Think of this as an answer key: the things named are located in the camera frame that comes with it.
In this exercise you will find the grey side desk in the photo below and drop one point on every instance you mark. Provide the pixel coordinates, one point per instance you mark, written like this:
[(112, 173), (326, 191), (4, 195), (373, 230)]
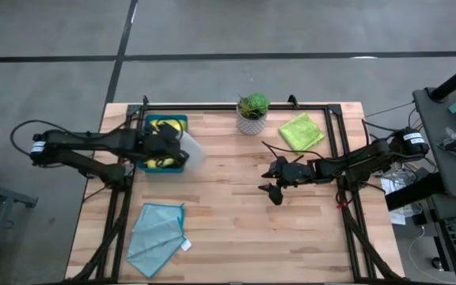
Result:
[(434, 118)]

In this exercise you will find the black desk support beam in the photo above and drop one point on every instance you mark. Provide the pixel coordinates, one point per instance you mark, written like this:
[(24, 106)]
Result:
[(410, 194)]

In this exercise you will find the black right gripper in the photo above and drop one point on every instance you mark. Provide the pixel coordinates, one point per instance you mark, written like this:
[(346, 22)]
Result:
[(299, 174)]

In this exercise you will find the white papers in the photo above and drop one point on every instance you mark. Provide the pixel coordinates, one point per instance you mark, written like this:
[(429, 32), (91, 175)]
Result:
[(398, 217)]

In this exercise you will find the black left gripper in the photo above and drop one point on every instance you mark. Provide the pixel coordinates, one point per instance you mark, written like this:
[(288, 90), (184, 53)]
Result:
[(156, 144)]

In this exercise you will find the black slanted pole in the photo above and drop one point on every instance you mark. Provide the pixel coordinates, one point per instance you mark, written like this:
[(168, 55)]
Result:
[(455, 81)]

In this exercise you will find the black aluminium table frame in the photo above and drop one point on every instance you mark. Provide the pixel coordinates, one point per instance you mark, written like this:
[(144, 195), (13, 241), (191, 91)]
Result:
[(232, 107)]

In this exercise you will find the teal plastic bin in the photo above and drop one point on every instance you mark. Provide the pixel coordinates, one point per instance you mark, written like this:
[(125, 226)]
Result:
[(160, 170)]

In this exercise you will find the yellow microfiber towel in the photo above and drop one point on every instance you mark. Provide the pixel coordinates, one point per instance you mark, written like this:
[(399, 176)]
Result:
[(178, 123), (160, 163)]

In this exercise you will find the grey waffle-weave towel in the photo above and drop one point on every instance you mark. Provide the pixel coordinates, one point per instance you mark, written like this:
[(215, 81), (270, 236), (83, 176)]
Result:
[(196, 152)]

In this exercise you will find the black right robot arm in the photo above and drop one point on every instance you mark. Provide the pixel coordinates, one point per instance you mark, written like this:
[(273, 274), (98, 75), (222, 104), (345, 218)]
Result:
[(362, 158)]

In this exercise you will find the lime green microfiber towel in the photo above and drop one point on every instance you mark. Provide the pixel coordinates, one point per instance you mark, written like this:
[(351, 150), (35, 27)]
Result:
[(301, 132)]

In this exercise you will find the light blue teal-edged towel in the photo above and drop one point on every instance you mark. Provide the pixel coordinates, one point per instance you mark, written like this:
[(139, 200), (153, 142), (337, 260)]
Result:
[(156, 237)]

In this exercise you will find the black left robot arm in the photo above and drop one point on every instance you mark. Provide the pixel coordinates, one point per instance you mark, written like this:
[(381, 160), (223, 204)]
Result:
[(93, 138)]

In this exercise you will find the succulent in patterned pot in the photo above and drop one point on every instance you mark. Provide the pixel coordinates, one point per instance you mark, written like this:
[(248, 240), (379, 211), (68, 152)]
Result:
[(252, 115)]

